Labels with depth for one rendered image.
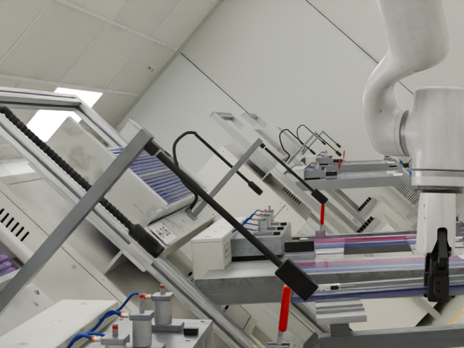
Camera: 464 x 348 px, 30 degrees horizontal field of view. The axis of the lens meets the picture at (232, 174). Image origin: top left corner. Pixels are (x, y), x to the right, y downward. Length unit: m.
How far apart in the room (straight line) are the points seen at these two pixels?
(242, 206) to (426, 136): 4.21
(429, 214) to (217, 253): 0.90
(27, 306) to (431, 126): 0.65
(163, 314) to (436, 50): 0.55
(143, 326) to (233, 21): 7.77
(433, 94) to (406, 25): 0.14
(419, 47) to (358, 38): 7.31
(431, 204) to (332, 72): 7.24
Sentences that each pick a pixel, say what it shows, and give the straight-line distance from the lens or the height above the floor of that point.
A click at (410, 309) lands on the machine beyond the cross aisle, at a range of 5.60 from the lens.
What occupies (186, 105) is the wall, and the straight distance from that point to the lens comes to 8.72.
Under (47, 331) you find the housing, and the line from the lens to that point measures 1.05.
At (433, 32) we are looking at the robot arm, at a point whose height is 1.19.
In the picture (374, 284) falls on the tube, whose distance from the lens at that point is 1.51.
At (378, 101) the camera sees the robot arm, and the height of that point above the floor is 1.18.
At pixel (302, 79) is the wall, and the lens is 8.58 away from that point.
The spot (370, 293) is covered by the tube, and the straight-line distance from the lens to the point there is 1.40.
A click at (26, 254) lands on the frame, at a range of 1.25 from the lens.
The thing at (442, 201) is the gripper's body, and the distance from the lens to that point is 1.36.
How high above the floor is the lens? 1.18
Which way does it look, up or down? 4 degrees up
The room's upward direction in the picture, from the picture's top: 48 degrees counter-clockwise
